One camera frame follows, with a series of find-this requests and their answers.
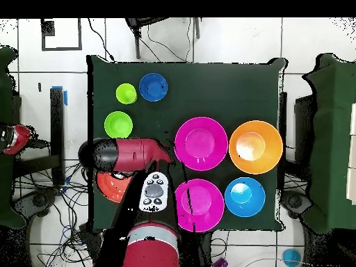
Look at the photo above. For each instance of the large pink bowl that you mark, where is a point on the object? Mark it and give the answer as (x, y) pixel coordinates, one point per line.
(205, 205)
(201, 143)

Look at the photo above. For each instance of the red-orange wide bowl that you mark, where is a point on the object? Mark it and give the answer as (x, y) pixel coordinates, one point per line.
(111, 186)

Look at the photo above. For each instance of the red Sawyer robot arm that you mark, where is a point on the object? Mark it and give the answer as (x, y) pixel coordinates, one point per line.
(133, 153)
(16, 139)

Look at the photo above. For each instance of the small green bowl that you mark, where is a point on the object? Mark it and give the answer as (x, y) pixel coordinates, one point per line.
(118, 125)

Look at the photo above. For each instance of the small dark blue bowl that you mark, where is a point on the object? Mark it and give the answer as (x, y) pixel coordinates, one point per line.
(153, 87)

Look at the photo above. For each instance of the dark green table cloth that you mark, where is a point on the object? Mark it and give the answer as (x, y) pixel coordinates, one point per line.
(333, 111)
(5, 83)
(222, 91)

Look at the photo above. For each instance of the lime green plastic cup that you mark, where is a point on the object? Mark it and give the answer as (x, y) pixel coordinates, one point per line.
(126, 93)

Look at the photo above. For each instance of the large orange bowl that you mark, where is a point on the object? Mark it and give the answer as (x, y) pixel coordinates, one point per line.
(256, 147)

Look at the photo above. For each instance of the light blue bowl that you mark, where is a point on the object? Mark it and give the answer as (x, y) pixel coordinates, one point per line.
(244, 197)

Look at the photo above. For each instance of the black metal stand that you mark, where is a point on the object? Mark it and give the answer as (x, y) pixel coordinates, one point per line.
(137, 41)

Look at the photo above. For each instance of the purple object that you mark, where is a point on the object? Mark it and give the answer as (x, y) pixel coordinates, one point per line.
(221, 262)

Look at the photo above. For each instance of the black power box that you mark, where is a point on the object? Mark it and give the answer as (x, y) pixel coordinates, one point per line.
(86, 236)

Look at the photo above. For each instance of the blue round disc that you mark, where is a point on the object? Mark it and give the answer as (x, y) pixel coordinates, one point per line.
(292, 257)

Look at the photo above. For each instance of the white boxes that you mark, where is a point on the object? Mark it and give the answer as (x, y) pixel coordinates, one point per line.
(352, 180)

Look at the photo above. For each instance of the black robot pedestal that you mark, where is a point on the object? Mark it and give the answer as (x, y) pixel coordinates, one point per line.
(194, 250)

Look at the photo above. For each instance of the black post with blue tape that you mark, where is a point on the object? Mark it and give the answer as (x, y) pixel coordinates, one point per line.
(57, 125)

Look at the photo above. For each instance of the black pedestal foot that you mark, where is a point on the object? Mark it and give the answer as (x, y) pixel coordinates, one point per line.
(39, 200)
(294, 201)

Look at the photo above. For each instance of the black square frame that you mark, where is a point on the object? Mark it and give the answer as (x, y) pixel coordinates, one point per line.
(80, 33)

